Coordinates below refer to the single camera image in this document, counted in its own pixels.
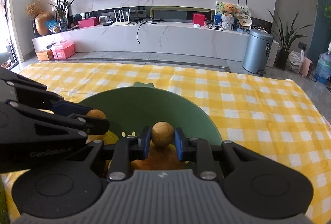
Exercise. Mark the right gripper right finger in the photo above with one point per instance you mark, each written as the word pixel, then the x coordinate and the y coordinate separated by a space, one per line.
pixel 198 151

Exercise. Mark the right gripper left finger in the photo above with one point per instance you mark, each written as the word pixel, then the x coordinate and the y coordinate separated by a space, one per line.
pixel 126 150

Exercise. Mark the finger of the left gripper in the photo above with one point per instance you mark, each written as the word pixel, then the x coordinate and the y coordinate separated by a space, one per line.
pixel 66 108
pixel 92 125

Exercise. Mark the brown longan fruit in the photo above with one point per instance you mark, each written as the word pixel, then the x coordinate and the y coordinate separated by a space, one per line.
pixel 96 113
pixel 162 134

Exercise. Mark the yellow-green pear left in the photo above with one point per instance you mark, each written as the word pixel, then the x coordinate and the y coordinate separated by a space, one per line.
pixel 107 138

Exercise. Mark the green fruit bowl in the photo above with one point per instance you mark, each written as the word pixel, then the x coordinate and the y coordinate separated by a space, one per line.
pixel 130 109

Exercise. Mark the small orange cardboard box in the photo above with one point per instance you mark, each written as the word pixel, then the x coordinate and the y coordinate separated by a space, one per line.
pixel 44 55

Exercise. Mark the pink storage box on floor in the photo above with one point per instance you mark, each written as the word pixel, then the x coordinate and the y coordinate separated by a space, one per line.
pixel 63 49

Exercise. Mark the yellow checkered tablecloth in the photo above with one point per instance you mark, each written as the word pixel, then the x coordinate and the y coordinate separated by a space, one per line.
pixel 273 117

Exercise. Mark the pink box on console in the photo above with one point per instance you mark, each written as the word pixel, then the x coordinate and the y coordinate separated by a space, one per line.
pixel 89 22

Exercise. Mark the orange-brown vase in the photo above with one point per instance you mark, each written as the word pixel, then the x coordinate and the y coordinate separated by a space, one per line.
pixel 40 23

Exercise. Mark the white wifi router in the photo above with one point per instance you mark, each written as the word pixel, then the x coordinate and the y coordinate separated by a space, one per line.
pixel 120 19

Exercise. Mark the green plant in vase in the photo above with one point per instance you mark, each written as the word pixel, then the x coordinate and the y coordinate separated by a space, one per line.
pixel 62 8

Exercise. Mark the dried flower bunch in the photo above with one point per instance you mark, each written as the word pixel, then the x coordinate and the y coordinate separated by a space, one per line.
pixel 34 8

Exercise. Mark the white marble TV console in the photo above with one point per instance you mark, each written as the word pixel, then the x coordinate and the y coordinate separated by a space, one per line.
pixel 165 42

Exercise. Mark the grey pedal trash bin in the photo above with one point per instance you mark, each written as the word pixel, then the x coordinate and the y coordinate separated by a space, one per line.
pixel 257 52

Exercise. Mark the red box on console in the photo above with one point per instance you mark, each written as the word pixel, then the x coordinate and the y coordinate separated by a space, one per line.
pixel 199 19

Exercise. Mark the white plastic bag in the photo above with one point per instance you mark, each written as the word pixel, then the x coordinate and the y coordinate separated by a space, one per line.
pixel 295 61

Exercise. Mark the pink small heater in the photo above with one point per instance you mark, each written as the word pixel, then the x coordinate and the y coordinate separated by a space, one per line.
pixel 306 67

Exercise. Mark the teddy bear toy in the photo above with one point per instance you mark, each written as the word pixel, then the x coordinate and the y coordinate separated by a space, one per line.
pixel 229 13

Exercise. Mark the potted plant by bin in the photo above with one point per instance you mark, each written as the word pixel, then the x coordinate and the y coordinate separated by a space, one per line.
pixel 287 34

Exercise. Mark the blue water bottle jug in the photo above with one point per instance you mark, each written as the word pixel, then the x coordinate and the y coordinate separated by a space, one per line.
pixel 323 68

